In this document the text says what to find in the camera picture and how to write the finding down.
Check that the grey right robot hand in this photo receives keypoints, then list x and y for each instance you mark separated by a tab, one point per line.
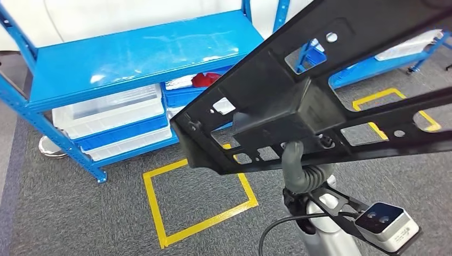
292	162

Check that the black plastic panel part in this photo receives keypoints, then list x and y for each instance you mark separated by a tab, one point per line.
275	88

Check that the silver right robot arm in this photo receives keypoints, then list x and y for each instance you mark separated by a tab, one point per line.
328	240

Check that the blue metal shelf rack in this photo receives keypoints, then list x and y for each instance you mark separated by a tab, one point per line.
141	53
370	69

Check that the red object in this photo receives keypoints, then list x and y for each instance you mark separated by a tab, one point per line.
206	79

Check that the white packaged item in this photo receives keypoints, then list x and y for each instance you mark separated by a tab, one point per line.
178	83

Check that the clear white plastic bin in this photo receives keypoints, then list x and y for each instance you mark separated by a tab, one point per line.
106	113

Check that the round silver stand base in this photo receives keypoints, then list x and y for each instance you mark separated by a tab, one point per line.
51	148

